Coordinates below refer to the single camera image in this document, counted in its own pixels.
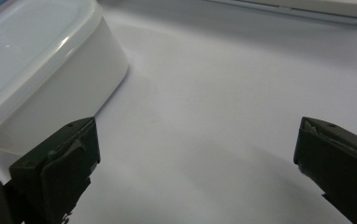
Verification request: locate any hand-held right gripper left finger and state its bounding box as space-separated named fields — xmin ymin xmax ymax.
xmin=8 ymin=117 xmax=102 ymax=224

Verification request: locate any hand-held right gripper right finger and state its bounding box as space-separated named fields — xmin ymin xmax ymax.
xmin=293 ymin=116 xmax=357 ymax=224

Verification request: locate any white square bowl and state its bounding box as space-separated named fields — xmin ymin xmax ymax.
xmin=0 ymin=0 xmax=130 ymax=156

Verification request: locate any white wire rack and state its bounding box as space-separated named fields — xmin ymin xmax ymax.
xmin=203 ymin=0 xmax=357 ymax=27

